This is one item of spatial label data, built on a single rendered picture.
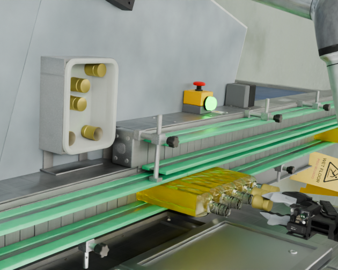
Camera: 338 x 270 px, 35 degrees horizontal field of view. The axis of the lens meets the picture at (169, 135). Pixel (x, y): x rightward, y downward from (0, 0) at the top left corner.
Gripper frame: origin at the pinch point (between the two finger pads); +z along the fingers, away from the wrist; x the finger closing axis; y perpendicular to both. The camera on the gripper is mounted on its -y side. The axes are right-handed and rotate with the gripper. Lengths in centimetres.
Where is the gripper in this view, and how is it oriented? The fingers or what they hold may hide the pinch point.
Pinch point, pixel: (267, 204)
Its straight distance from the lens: 139.9
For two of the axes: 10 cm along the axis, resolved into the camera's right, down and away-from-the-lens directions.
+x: -0.7, 9.8, 1.9
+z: -8.1, -1.7, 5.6
